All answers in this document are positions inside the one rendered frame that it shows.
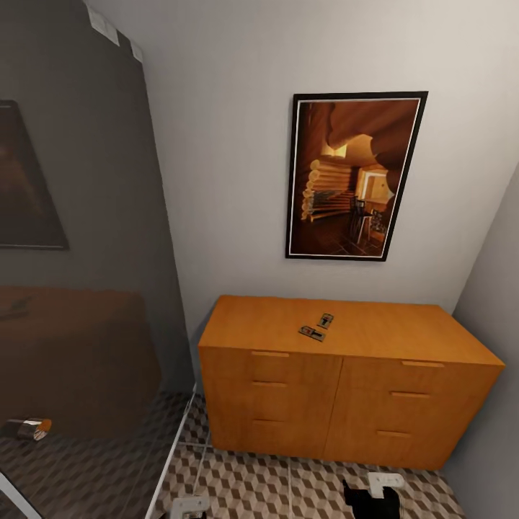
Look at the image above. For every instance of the shower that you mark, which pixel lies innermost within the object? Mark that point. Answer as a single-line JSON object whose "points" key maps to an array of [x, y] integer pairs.
{"points": [[26, 508]]}

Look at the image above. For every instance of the picture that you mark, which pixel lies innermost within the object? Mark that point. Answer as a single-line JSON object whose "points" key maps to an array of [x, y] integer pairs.
{"points": [[349, 161]]}

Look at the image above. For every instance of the cabinet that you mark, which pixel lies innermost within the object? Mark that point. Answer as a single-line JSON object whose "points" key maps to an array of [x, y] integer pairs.
{"points": [[392, 384]]}

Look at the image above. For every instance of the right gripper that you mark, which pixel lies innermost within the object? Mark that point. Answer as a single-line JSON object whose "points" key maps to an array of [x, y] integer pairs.
{"points": [[365, 507]]}

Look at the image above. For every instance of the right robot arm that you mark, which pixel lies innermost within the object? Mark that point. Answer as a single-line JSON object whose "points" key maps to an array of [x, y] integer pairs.
{"points": [[378, 502]]}

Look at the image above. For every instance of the mousetrap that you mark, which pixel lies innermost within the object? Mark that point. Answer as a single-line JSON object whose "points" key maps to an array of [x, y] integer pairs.
{"points": [[326, 320], [313, 333]]}

